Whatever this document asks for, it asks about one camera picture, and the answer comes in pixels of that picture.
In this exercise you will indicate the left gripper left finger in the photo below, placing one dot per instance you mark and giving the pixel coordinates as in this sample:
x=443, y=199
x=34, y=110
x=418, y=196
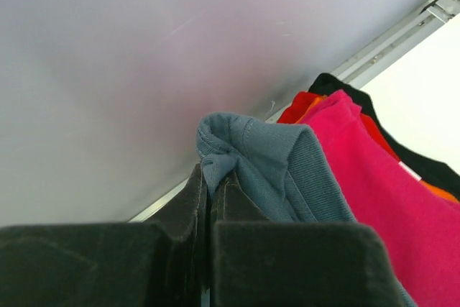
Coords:
x=156, y=262

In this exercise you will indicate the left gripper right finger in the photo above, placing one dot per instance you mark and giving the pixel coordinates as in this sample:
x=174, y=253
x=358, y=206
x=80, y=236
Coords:
x=258, y=262

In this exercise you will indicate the grey-blue t shirt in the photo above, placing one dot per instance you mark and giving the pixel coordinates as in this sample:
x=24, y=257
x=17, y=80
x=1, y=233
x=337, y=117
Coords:
x=281, y=168

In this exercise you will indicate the red folded t shirt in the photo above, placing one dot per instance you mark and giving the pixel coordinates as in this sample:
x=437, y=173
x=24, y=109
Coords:
x=305, y=101

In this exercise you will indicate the magenta folded t shirt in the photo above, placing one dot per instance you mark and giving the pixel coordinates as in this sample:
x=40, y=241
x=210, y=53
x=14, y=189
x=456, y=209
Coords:
x=420, y=230

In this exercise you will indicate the orange folded t shirt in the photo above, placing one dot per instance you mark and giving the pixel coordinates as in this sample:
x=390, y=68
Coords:
x=438, y=192

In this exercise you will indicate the aluminium frame rail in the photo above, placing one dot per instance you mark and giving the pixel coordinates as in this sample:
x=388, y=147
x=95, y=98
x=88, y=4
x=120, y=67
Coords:
x=409, y=73

